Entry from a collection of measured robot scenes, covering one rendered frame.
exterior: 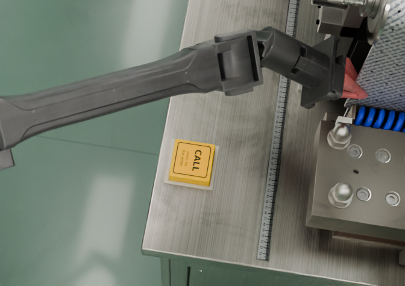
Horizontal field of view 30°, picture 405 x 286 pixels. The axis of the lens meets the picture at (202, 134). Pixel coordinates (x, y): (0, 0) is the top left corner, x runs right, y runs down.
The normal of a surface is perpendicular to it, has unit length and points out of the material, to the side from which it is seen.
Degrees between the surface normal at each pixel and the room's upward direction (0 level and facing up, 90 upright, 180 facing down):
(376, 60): 90
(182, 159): 0
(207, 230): 0
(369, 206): 0
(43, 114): 41
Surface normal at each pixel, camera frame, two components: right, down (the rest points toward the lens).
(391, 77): -0.15, 0.90
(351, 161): 0.04, -0.40
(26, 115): 0.48, 0.13
